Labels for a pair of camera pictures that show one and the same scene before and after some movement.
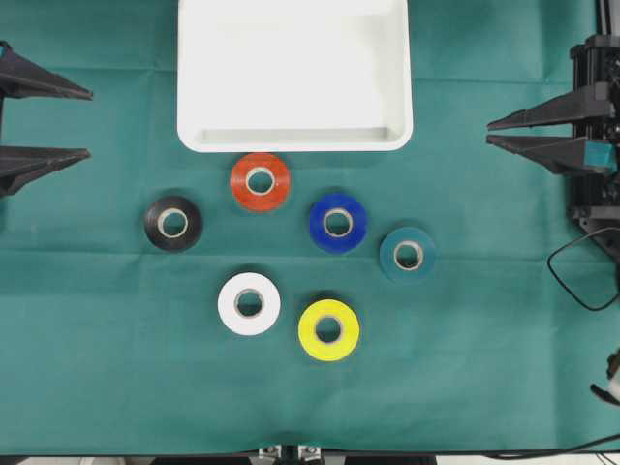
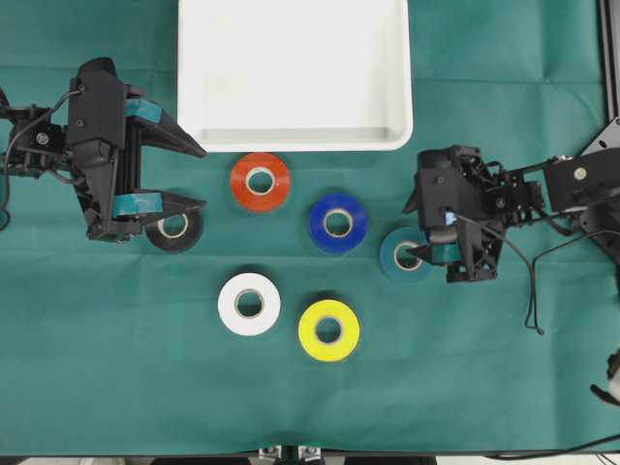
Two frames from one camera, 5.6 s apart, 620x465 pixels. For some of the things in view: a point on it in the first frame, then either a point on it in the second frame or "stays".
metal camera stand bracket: [291, 454] stays
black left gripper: [23, 77] → [105, 156]
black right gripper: [595, 200] → [459, 198]
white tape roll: [248, 303] stays
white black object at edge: [613, 374] stays
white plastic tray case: [294, 76] stays
